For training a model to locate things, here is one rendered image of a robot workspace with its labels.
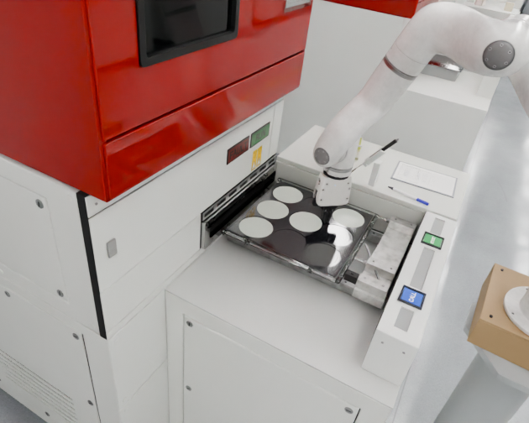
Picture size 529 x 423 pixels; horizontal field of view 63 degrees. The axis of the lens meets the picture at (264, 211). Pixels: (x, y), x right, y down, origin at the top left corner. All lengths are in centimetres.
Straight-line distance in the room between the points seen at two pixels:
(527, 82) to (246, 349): 87
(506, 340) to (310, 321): 48
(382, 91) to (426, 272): 47
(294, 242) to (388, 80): 50
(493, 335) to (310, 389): 47
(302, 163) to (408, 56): 60
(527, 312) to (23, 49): 120
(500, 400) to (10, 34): 140
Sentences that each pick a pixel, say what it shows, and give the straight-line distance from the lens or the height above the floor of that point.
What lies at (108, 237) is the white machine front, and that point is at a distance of 93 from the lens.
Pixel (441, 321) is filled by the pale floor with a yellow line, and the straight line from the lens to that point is 253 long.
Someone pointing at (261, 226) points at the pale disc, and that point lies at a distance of 129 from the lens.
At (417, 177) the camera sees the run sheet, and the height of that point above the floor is 97.
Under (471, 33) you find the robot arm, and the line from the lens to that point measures 98.
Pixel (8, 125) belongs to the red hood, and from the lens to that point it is 93.
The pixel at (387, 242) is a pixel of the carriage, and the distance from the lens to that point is 138.
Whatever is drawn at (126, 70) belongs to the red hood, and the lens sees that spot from 75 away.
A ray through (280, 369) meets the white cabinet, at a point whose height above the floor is 75.
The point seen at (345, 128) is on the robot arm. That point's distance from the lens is 110.
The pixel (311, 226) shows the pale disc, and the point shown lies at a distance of 133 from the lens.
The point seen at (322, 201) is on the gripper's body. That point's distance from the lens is 128.
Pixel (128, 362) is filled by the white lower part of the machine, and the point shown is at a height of 68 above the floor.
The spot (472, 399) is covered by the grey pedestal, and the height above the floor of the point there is 59.
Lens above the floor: 168
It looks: 35 degrees down
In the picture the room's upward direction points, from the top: 8 degrees clockwise
